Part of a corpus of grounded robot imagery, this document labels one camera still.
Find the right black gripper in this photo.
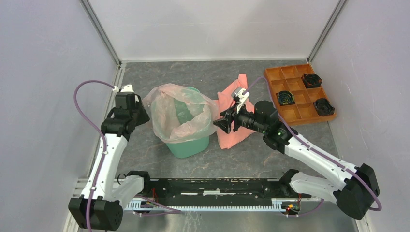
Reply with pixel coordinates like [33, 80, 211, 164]
[213, 101, 267, 134]

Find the translucent pink plastic trash bag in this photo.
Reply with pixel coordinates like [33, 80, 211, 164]
[142, 84, 219, 144]

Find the green plastic trash bin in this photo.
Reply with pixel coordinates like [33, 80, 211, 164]
[162, 87, 215, 158]

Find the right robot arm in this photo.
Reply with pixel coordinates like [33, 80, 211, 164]
[213, 101, 382, 220]

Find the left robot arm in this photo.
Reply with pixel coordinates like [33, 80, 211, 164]
[68, 92, 152, 231]

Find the salmon pink cloth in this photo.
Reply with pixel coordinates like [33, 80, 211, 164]
[214, 74, 255, 149]

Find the black green bag roll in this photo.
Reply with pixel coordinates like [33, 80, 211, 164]
[277, 90, 295, 106]

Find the orange compartment tray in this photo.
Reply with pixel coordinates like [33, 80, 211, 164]
[264, 63, 336, 126]

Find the black bag roll top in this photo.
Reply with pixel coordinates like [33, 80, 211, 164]
[302, 74, 322, 89]

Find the black bag roll right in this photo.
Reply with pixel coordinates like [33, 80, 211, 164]
[314, 98, 335, 116]

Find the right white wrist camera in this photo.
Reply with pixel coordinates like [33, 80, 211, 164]
[231, 87, 249, 114]

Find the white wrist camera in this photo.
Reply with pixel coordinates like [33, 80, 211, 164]
[231, 87, 249, 114]
[112, 84, 135, 93]

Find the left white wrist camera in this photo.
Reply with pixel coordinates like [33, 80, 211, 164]
[112, 84, 135, 93]

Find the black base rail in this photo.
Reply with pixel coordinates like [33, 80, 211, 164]
[125, 178, 311, 214]

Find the left corner aluminium post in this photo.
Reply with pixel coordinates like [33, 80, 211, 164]
[80, 0, 122, 66]

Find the corner aluminium post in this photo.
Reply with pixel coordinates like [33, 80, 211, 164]
[306, 0, 348, 63]
[80, 0, 122, 66]

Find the right corner aluminium post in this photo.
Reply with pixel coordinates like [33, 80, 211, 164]
[306, 0, 348, 63]

